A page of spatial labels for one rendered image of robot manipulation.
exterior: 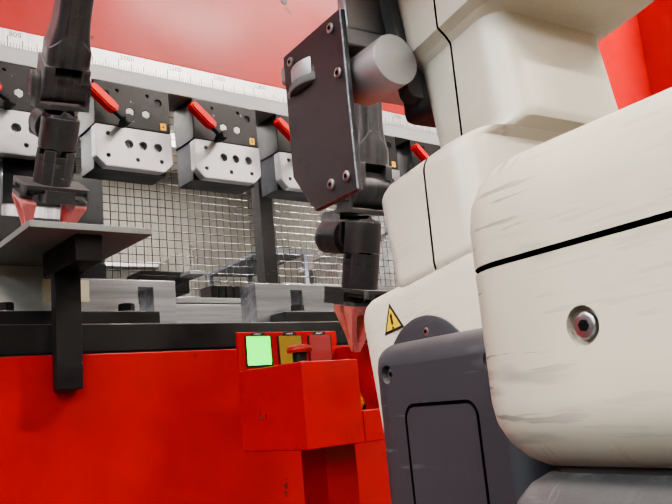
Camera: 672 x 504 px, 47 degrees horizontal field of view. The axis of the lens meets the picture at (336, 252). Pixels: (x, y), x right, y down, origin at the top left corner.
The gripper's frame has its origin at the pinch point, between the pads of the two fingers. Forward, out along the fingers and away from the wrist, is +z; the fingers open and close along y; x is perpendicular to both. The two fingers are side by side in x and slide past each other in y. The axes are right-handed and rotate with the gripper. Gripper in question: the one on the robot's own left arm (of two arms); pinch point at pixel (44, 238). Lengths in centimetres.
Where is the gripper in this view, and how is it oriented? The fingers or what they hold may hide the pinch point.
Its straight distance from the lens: 130.7
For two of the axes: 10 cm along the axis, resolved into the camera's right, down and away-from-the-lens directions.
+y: -7.9, -0.4, -6.1
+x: 5.8, 3.0, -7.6
